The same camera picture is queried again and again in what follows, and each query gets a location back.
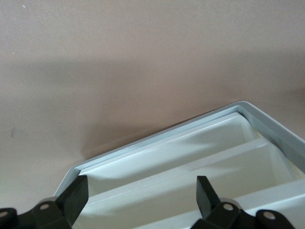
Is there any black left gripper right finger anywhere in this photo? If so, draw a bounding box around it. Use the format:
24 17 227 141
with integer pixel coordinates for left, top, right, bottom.
190 176 258 229

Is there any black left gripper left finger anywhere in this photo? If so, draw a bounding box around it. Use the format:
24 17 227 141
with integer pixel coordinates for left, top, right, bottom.
18 175 89 229

